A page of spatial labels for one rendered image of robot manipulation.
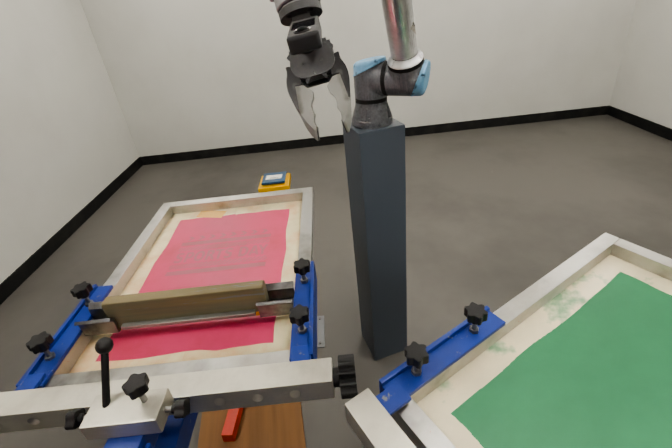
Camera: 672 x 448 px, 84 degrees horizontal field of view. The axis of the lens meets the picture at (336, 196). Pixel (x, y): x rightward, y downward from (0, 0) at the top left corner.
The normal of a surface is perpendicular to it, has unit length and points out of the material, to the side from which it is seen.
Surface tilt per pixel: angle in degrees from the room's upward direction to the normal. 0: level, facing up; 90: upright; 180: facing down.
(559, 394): 0
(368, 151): 90
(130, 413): 0
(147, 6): 90
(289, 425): 0
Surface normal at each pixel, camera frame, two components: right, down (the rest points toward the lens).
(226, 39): 0.04, 0.48
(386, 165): 0.32, 0.43
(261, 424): -0.10, -0.87
